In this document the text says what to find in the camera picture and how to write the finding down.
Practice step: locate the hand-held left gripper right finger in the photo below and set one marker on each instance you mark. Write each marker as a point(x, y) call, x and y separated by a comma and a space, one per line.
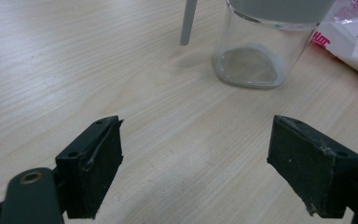
point(313, 174)

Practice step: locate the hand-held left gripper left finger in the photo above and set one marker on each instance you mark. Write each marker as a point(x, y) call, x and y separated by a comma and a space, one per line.
point(99, 174)

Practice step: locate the white and pink sugar bag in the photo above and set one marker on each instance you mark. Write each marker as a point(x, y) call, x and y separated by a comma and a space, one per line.
point(348, 37)

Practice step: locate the clear jar with grey lid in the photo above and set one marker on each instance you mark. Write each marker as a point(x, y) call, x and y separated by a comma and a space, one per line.
point(279, 9)

